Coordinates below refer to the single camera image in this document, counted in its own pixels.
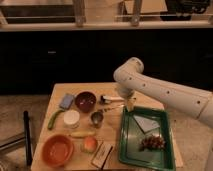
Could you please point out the grey folded cloth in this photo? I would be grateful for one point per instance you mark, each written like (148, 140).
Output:
(146, 124)

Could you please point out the yellow banana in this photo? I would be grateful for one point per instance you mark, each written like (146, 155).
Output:
(82, 134)

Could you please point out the green cucumber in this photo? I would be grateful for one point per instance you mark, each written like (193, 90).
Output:
(53, 118)

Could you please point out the orange bowl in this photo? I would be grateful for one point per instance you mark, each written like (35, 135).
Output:
(57, 150)

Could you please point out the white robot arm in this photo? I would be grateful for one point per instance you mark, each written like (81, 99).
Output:
(195, 102)

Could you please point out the orange peach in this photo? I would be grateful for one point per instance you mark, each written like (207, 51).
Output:
(90, 144)

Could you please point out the metal measuring cup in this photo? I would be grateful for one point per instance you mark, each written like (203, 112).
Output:
(97, 119)

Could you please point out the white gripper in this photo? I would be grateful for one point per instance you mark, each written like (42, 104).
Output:
(129, 103)

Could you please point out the bunch of dark grapes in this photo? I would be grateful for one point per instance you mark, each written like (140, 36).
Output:
(152, 143)

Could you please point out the dark red bowl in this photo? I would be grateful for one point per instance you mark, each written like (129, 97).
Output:
(85, 101)

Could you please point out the blue sponge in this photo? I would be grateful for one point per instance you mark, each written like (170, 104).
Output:
(66, 101)

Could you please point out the green tray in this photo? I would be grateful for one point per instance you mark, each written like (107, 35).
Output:
(132, 135)

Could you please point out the white lidded jar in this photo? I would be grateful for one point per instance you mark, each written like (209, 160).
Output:
(71, 118)

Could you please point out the black pole stand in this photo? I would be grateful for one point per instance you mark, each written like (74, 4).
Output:
(28, 150)

